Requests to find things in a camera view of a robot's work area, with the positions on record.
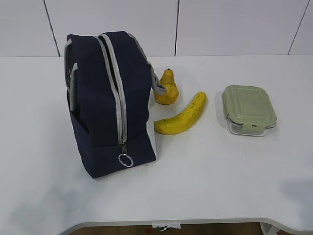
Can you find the yellow banana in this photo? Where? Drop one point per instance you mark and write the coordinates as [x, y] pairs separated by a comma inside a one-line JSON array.
[[185, 119]]

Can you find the yellow pear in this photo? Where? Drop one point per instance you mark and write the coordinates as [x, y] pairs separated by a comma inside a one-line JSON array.
[[172, 92]]

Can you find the navy blue lunch bag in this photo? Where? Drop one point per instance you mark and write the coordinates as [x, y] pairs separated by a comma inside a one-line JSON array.
[[109, 81]]

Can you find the green lidded glass container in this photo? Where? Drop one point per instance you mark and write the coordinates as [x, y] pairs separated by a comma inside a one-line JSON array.
[[248, 110]]

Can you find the white tape on table edge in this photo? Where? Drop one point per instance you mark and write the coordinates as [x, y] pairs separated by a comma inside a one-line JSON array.
[[163, 225]]

